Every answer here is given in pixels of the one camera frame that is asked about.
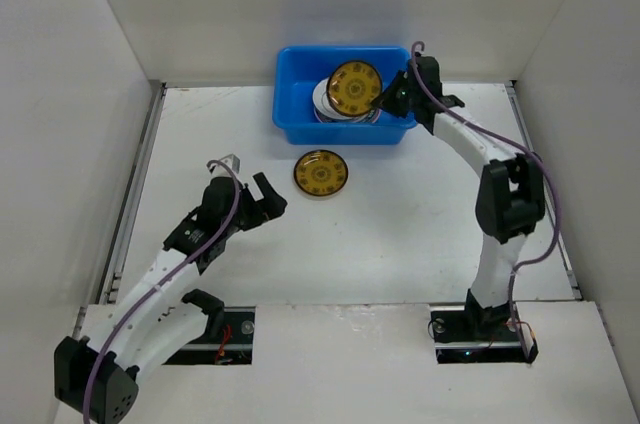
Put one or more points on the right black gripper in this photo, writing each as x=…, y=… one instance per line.
x=405, y=95

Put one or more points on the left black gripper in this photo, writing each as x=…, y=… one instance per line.
x=271, y=206

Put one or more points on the yellow patterned plate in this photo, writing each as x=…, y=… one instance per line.
x=352, y=87
x=320, y=173

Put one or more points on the white plate green rim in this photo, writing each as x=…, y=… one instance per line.
x=325, y=113

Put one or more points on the pink plate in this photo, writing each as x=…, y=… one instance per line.
x=380, y=116

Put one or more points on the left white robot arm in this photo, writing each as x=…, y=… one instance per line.
x=99, y=374

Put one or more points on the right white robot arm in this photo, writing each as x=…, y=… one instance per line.
x=510, y=198

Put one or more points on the blue plastic bin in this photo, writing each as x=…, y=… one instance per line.
x=300, y=68

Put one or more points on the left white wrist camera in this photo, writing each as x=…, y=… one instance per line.
x=225, y=166

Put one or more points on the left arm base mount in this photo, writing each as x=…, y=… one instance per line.
x=229, y=343

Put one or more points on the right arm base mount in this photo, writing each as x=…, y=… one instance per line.
x=460, y=339

